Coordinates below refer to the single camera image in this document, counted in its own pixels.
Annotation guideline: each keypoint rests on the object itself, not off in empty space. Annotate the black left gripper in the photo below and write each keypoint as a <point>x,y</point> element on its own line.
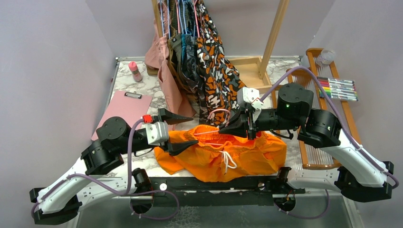
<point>175,148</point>

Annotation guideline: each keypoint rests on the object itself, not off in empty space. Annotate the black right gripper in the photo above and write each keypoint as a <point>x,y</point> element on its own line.
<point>240,129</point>

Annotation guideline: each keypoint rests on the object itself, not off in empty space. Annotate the pink wire hanger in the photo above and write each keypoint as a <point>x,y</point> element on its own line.
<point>217,122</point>

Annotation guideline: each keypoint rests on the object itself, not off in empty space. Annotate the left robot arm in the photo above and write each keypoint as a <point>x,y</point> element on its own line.
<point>81,185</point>

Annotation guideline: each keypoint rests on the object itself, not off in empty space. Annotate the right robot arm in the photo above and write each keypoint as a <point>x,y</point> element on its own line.
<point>357,178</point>

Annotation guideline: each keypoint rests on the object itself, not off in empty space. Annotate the pink hanging shorts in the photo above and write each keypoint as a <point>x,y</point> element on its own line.
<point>157,57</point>

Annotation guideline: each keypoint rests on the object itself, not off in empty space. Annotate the orange camouflage hanging shorts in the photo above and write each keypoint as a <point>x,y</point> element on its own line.
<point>222,78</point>

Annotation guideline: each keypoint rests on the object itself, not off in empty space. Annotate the dark patterned hanging shorts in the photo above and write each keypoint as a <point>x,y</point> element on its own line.
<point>187,35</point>

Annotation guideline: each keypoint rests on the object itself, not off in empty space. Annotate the pink clipboard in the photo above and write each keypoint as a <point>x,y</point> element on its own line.
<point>123,111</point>

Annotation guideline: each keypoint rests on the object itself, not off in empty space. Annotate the wooden clothes rack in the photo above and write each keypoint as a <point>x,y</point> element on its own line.
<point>253,70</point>

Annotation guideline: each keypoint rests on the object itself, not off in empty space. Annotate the pink bottle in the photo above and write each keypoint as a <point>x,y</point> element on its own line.
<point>133,67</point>

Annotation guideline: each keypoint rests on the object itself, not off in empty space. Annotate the wooden tiered rack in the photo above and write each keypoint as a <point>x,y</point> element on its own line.
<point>314,158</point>

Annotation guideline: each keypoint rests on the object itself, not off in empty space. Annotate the pack of coloured markers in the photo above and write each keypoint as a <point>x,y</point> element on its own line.
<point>339,89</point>

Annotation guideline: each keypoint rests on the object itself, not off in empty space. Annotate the clear plastic cup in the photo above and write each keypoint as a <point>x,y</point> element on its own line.
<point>325,58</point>

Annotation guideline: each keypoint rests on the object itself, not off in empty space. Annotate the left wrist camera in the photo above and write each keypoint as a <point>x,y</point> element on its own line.
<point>149,123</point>

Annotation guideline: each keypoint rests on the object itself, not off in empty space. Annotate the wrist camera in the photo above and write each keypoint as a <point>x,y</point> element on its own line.
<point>250,96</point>
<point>149,123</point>

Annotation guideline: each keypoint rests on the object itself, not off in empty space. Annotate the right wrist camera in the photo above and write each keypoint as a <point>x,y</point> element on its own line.
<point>250,96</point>

